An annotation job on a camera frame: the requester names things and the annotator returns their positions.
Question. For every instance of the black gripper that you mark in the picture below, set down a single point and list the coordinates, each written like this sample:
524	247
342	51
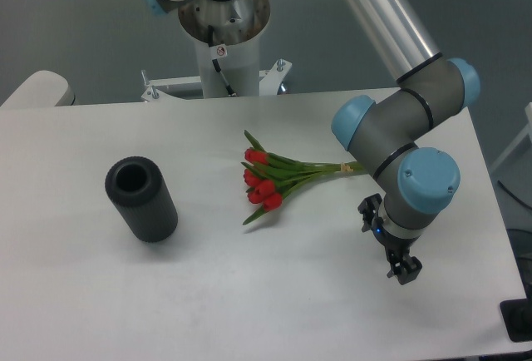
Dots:
395	239

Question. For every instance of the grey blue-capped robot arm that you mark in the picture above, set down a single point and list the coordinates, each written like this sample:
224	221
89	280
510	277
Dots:
417	183

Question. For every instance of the red tulip bouquet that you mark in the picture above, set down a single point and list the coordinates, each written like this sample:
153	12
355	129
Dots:
271	178

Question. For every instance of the black box at table edge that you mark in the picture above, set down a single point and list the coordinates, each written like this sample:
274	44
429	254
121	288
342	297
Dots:
516	314

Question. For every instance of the black ribbed cylindrical vase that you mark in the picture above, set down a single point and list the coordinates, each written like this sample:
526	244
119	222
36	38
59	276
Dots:
136	187

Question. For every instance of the white chair seat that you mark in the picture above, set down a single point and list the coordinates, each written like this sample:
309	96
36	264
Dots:
42	89

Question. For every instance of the white frame at right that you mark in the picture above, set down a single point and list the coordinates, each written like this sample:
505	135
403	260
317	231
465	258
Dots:
516	147

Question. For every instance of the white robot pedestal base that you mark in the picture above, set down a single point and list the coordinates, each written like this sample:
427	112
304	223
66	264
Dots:
226	36

